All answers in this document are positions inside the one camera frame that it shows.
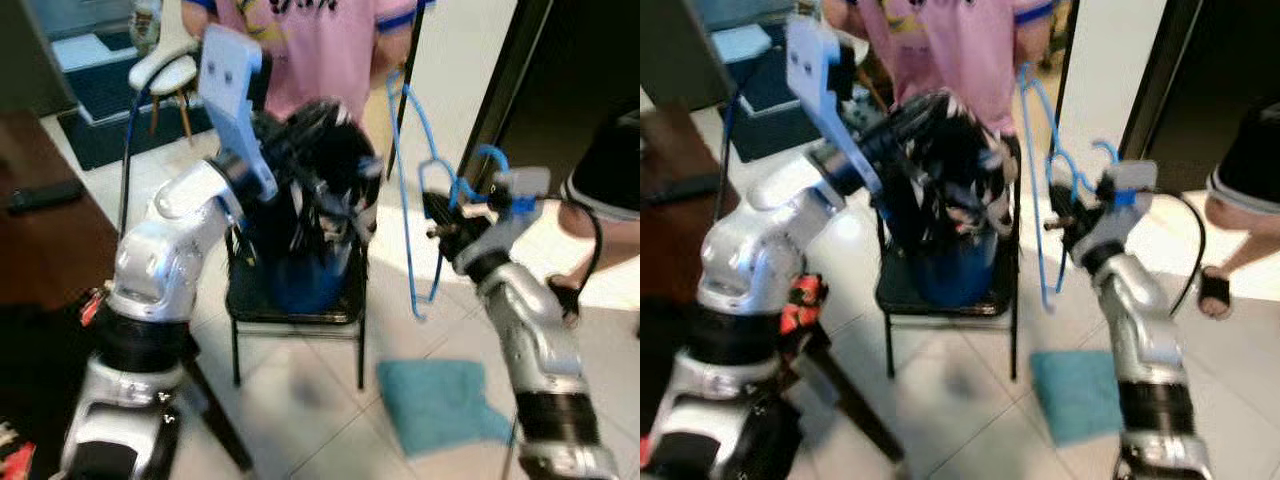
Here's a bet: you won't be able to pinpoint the black crane print shirt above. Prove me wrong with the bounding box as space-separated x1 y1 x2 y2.
880 90 1021 251
245 98 383 261

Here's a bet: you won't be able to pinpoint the blue plastic hanger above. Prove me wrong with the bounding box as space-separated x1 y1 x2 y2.
385 68 511 321
1018 62 1121 313

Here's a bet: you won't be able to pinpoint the blue floor mat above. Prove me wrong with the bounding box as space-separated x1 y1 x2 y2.
725 25 871 161
55 60 216 171

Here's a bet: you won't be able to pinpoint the person in pink shirt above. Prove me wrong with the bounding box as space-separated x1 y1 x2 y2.
180 0 436 126
820 0 1061 136

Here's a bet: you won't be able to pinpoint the blue laundry basket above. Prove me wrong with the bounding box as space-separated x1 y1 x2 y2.
905 225 1001 309
255 225 351 316

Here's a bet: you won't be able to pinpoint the black folding chair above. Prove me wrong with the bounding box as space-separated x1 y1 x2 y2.
875 180 1023 381
225 215 371 391

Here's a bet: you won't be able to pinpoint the white chair wooden legs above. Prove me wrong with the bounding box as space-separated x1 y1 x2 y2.
128 0 201 141

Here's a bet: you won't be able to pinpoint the person in black shorts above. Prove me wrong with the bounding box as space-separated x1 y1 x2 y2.
1195 95 1280 321
545 110 641 326

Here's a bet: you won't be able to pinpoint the teal cloth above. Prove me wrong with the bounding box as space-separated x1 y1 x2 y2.
1030 350 1126 446
377 360 516 459

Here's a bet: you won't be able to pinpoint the black remote control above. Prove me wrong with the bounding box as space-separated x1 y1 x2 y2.
5 180 86 214
645 172 721 206

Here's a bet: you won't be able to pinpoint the brown wooden table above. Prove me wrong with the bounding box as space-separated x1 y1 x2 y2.
640 100 736 301
0 110 121 311

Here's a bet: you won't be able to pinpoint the dark slanted pole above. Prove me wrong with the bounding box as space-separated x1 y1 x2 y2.
800 335 906 466
180 355 256 471

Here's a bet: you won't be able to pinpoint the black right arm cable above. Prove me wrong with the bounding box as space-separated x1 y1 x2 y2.
1150 190 1206 316
555 198 606 306

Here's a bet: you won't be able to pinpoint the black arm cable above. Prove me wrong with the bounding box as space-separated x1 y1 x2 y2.
555 198 606 306
722 95 741 201
118 85 151 241
1150 190 1206 316

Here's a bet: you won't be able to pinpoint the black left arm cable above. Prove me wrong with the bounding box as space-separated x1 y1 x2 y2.
722 95 741 201
118 85 151 241

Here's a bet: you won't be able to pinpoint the black door frame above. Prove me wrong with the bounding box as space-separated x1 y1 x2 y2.
455 0 641 201
1120 0 1280 166

